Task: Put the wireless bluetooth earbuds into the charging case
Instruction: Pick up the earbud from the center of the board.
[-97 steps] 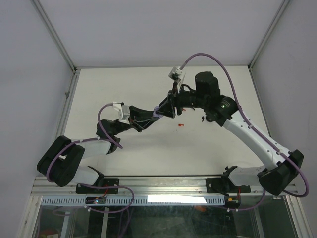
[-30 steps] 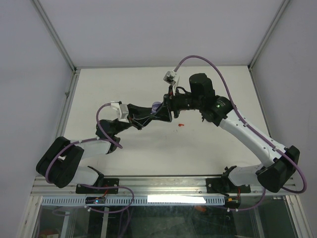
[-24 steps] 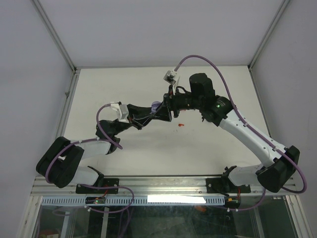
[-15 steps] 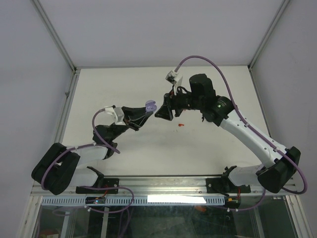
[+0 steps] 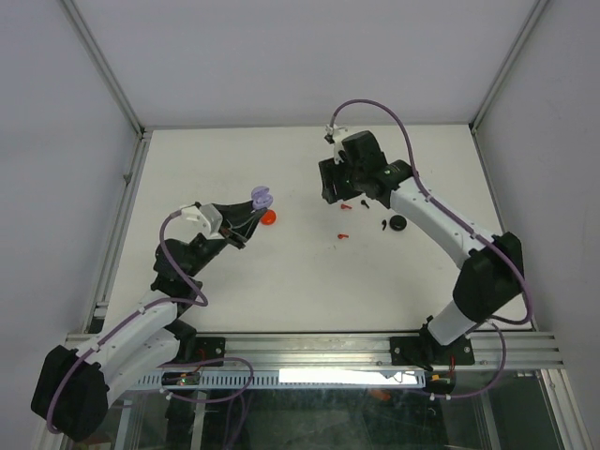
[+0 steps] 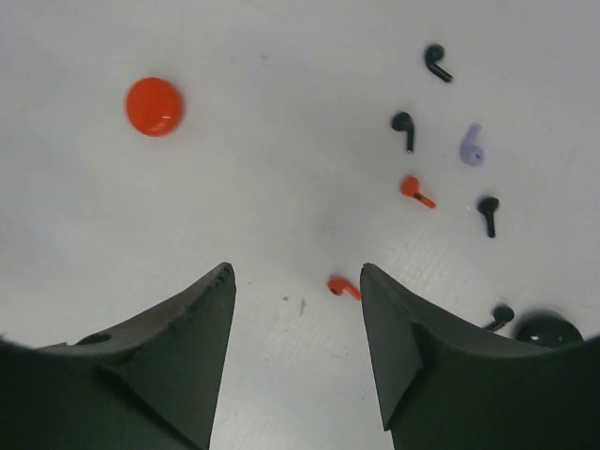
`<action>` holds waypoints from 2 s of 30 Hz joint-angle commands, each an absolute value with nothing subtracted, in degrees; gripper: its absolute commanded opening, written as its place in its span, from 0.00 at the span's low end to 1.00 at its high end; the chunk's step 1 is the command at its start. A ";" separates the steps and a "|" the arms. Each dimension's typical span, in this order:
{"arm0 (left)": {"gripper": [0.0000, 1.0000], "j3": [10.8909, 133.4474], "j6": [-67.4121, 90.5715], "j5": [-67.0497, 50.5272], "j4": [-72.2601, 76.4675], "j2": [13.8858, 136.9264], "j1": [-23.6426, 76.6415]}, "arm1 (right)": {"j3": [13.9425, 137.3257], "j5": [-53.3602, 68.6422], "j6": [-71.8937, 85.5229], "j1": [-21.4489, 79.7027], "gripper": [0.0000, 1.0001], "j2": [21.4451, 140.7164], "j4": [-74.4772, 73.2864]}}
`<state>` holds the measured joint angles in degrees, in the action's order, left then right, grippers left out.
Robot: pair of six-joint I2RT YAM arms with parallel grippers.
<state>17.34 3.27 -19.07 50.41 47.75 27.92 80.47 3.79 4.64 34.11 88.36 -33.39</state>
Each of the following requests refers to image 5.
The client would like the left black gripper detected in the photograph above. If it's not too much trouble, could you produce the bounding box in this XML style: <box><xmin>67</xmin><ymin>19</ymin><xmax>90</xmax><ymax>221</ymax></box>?
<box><xmin>185</xmin><ymin>200</ymin><xmax>266</xmax><ymax>277</ymax></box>

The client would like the purple charging case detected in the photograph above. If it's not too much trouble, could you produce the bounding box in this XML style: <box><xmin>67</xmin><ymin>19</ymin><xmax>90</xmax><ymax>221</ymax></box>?
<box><xmin>251</xmin><ymin>186</ymin><xmax>274</xmax><ymax>210</ymax></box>

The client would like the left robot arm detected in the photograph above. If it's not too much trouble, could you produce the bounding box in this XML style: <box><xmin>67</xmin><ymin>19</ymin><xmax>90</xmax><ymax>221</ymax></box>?
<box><xmin>31</xmin><ymin>200</ymin><xmax>270</xmax><ymax>442</ymax></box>

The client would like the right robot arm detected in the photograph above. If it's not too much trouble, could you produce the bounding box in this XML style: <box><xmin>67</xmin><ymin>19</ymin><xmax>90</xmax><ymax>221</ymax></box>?
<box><xmin>319</xmin><ymin>127</ymin><xmax>523</xmax><ymax>363</ymax></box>

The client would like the red charging case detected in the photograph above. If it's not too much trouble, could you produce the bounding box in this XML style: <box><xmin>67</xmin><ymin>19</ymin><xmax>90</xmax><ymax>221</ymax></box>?
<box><xmin>261</xmin><ymin>209</ymin><xmax>277</xmax><ymax>226</ymax></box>

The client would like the black charging case lower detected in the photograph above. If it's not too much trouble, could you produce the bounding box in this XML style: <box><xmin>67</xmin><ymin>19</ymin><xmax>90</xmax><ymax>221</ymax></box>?
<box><xmin>388</xmin><ymin>215</ymin><xmax>408</xmax><ymax>232</ymax></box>

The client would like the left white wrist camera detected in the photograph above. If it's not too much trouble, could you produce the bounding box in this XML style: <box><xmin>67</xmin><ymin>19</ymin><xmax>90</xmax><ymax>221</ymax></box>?
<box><xmin>181</xmin><ymin>202</ymin><xmax>223</xmax><ymax>240</ymax></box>

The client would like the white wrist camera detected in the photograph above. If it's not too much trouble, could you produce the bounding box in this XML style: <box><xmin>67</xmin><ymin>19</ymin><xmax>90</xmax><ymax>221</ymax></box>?
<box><xmin>324</xmin><ymin>124</ymin><xmax>349</xmax><ymax>165</ymax></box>
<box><xmin>181</xmin><ymin>202</ymin><xmax>223</xmax><ymax>240</ymax></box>

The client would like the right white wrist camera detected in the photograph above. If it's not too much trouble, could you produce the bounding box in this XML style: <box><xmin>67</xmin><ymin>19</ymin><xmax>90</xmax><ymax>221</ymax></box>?
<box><xmin>324</xmin><ymin>124</ymin><xmax>349</xmax><ymax>165</ymax></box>

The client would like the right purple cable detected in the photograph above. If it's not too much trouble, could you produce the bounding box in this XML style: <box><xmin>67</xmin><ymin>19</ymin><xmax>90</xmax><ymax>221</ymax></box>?
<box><xmin>327</xmin><ymin>99</ymin><xmax>535</xmax><ymax>402</ymax></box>

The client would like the left aluminium frame post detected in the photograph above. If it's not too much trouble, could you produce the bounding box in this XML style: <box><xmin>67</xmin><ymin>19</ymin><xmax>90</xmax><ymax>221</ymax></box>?
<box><xmin>57</xmin><ymin>0</ymin><xmax>146</xmax><ymax>140</ymax></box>

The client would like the aluminium frame post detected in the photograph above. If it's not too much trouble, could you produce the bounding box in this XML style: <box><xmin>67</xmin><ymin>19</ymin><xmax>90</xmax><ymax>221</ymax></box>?
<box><xmin>57</xmin><ymin>0</ymin><xmax>146</xmax><ymax>140</ymax></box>
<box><xmin>469</xmin><ymin>0</ymin><xmax>552</xmax><ymax>135</ymax></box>

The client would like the slotted cable duct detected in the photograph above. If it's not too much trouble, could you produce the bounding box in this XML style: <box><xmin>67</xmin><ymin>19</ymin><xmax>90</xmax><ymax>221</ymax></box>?
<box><xmin>120</xmin><ymin>368</ymin><xmax>426</xmax><ymax>392</ymax></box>

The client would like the aluminium mounting rail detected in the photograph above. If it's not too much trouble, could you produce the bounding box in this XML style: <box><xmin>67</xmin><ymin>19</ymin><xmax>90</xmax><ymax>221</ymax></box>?
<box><xmin>197</xmin><ymin>330</ymin><xmax>564</xmax><ymax>371</ymax></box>

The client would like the right aluminium frame post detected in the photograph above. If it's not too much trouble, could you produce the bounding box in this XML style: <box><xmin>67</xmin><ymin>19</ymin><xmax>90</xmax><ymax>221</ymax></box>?
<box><xmin>469</xmin><ymin>0</ymin><xmax>552</xmax><ymax>135</ymax></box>

